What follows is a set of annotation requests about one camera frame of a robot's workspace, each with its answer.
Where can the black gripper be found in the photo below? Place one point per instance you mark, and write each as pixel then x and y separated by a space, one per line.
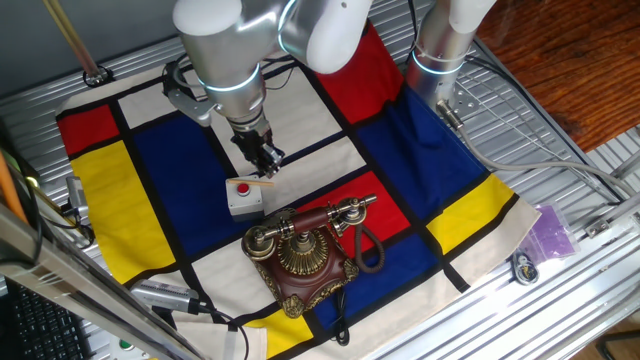
pixel 252 142

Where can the brown brass rotary phone base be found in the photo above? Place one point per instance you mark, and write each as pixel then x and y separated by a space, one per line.
pixel 305 280

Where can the orange rod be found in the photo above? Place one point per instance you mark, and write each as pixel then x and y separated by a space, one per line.
pixel 9 190

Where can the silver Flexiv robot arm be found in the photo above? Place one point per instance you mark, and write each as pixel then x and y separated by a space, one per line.
pixel 230 50

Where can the aluminium frame beam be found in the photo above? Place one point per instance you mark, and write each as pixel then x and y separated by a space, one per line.
pixel 75 285

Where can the brown brass phone handset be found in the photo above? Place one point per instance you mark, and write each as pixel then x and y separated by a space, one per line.
pixel 312 220

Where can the grey box with green button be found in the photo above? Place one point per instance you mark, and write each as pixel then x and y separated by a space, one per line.
pixel 125 350

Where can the small grey side camera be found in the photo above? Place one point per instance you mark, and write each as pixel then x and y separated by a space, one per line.
pixel 77 197

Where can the brown wooden desk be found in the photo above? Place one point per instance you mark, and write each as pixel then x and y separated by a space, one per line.
pixel 575 65

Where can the thin wooden stick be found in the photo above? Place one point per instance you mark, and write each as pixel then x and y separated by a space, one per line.
pixel 255 183

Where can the colourful Mondrian pattern tablecloth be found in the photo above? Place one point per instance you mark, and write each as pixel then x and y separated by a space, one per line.
pixel 190 175

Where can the brass tripod pole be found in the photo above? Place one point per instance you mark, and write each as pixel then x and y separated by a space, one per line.
pixel 75 45

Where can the black computer keyboard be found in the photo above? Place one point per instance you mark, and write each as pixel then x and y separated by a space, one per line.
pixel 45 325

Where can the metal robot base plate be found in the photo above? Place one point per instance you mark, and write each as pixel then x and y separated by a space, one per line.
pixel 465 102

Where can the aluminium corner bracket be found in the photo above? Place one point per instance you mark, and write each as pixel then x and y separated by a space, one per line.
pixel 596 227

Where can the grey box with red button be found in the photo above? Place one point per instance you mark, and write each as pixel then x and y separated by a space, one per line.
pixel 245 205

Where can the wrist camera on grey bracket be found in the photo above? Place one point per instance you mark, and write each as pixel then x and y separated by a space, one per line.
pixel 187 102

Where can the grey depth camera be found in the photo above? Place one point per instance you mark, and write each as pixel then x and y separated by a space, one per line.
pixel 162 296

